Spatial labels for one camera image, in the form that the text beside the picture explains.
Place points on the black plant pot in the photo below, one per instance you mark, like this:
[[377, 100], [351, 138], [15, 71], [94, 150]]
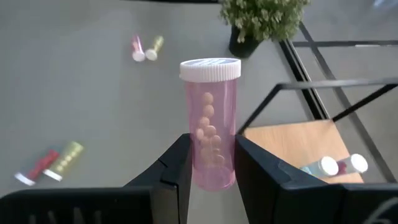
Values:
[[242, 46]]

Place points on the red pill bottle white cap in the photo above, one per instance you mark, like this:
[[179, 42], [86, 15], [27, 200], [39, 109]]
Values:
[[359, 163]]

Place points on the green artificial plant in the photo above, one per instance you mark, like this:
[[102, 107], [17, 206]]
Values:
[[264, 18]]

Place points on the black table edge rail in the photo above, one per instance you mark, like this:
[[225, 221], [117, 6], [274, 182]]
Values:
[[303, 79]]

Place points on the light blue pill bottle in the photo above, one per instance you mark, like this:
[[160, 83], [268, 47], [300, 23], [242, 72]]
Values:
[[328, 166]]

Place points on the clear bottle with red pills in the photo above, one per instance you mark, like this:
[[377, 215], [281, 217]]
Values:
[[40, 165]]

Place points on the pink pill bottle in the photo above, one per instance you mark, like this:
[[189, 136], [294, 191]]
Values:
[[211, 102], [136, 46]]

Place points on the black metal shelf frame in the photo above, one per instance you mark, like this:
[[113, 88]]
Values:
[[326, 83]]

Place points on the yellow-green pill bottle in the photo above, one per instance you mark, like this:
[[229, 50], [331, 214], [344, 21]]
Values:
[[66, 157], [155, 46]]

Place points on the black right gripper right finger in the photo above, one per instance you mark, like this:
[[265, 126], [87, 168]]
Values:
[[258, 177]]

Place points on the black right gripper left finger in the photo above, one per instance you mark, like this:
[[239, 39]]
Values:
[[175, 168]]

